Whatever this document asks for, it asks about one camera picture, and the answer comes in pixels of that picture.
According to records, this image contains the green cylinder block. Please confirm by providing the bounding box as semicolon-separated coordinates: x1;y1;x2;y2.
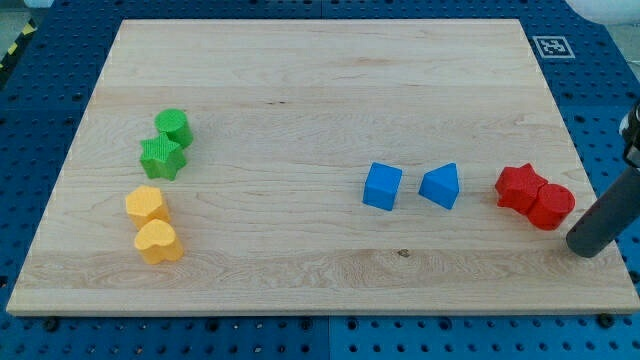
154;108;194;148

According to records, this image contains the blue triangle block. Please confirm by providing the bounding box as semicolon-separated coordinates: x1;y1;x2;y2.
418;163;460;210

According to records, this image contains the robot arm end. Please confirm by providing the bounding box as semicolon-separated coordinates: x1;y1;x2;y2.
619;101;639;168

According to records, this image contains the yellow hexagon block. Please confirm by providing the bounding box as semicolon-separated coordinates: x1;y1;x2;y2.
125;185;171;230

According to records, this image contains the white fiducial marker tag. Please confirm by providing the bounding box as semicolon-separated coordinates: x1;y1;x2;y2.
532;35;575;59

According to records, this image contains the red cylinder block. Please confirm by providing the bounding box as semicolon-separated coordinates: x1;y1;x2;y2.
527;184;576;231

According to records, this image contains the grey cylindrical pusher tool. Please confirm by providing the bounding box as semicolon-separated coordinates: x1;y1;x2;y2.
566;167;639;258

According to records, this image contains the yellow heart block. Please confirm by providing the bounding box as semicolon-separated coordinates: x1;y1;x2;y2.
134;219;184;265

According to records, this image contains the red star block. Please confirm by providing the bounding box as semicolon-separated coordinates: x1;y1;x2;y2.
494;163;548;215

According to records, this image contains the green star block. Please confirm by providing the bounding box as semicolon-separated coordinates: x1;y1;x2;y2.
139;133;187;181

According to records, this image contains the wooden board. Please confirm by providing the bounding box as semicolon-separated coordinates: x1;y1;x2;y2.
7;19;639;317

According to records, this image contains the blue cube block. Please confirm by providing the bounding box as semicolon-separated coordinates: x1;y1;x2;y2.
362;162;402;211

